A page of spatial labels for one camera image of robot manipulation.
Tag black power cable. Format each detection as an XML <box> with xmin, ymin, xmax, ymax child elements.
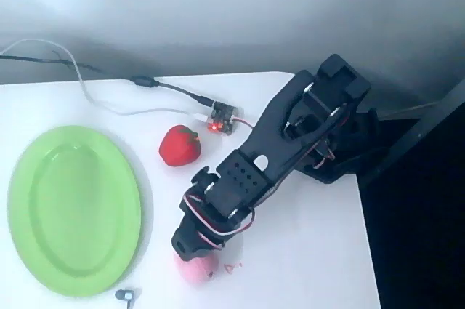
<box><xmin>0</xmin><ymin>53</ymin><xmax>215</xmax><ymax>108</ymax></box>

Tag small controller circuit board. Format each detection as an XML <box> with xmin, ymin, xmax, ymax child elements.
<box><xmin>206</xmin><ymin>99</ymin><xmax>243</xmax><ymax>135</ymax></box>

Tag pink plush toy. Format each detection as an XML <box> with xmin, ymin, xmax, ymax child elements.
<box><xmin>174</xmin><ymin>253</ymin><xmax>219</xmax><ymax>285</ymax></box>

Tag red white servo wire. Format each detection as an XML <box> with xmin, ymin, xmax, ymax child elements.
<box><xmin>232</xmin><ymin>115</ymin><xmax>257</xmax><ymax>131</ymax></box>

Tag silver in-ear earphone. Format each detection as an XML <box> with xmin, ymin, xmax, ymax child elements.
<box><xmin>114</xmin><ymin>288</ymin><xmax>137</xmax><ymax>309</ymax></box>

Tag red strawberry plush toy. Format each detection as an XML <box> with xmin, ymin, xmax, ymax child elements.
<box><xmin>158</xmin><ymin>124</ymin><xmax>203</xmax><ymax>168</ymax></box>

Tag black and white cables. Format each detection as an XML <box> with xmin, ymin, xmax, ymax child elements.
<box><xmin>0</xmin><ymin>37</ymin><xmax>210</xmax><ymax>121</ymax></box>

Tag green oval plastic plate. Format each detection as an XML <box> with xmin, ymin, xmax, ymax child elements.
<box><xmin>7</xmin><ymin>125</ymin><xmax>143</xmax><ymax>297</ymax></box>

